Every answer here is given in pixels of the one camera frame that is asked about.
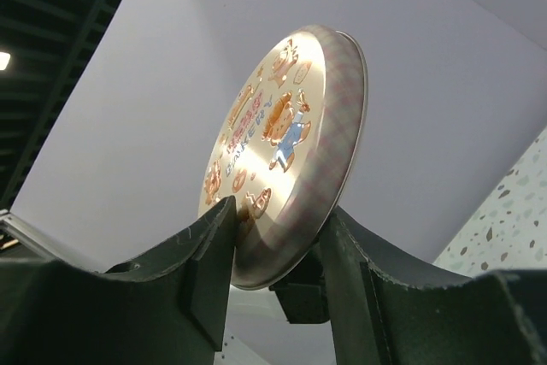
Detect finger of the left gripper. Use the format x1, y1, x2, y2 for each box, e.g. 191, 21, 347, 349
268, 244, 330, 325

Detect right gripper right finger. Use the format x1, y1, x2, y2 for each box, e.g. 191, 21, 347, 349
320, 209, 546, 364

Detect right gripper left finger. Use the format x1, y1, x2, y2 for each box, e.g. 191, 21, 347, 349
1, 197, 237, 364

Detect round metal tin lid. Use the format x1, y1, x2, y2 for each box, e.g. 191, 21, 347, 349
197, 25, 368, 290

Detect ceiling light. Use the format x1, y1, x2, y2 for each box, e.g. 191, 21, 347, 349
0, 51, 11, 71

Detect black ceiling beams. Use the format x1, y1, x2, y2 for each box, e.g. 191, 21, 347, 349
1, 0, 121, 209

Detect aluminium corner frame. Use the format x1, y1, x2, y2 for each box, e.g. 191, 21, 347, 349
1, 209, 55, 259

